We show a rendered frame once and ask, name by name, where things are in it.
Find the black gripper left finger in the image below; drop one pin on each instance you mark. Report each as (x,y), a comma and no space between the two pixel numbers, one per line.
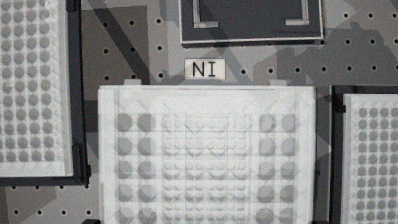
(91,221)

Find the dark grey rectangular nest plate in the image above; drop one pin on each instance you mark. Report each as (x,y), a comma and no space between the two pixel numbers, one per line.
(249,22)

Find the grey perforated breadboard plate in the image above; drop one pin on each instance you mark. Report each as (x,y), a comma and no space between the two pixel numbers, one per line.
(140,39)

